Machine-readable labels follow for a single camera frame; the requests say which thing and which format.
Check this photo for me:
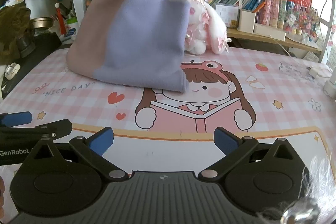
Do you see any white pink plush bunny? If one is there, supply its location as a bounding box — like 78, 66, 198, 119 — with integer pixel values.
168, 0, 233, 55

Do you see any white pen holder box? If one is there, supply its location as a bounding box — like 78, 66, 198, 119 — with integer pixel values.
238, 8, 257, 33

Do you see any white smartwatch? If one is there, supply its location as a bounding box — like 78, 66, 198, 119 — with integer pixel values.
4, 62, 21, 80

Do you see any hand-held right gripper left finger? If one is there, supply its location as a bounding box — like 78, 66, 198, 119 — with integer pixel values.
23, 127, 129, 182

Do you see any row of colourful jars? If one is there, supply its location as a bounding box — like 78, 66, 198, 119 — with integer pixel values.
259, 0, 320, 36

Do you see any white cable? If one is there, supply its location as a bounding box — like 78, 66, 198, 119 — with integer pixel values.
269, 36, 315, 70

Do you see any red tassel ornament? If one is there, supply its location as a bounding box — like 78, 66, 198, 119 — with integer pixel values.
54, 3, 66, 34

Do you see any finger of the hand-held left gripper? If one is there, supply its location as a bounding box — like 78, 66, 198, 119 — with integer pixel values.
0, 120, 73, 141
0, 111, 33, 128

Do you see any white desk tray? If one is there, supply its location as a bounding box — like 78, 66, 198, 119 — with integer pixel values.
253, 22, 287, 41

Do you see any white charger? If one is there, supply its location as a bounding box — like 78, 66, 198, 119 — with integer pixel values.
306, 66, 320, 80

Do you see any brown cloth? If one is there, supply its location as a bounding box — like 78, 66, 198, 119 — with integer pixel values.
0, 6, 32, 65

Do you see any small card stand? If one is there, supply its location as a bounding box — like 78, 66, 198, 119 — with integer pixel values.
215, 3, 240, 28

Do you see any pink and purple sweater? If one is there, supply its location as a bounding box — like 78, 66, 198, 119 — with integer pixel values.
66, 0, 191, 95

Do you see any pink checked printed desk mat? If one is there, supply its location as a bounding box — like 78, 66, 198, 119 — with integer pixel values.
0, 46, 336, 189

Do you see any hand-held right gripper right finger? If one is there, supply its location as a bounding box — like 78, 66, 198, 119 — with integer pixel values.
197, 127, 306, 182

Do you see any white fluffy sleeve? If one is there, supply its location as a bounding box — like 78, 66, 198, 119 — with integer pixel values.
278, 155, 336, 224

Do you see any metal bowl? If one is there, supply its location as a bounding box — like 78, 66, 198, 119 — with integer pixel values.
30, 17, 54, 30

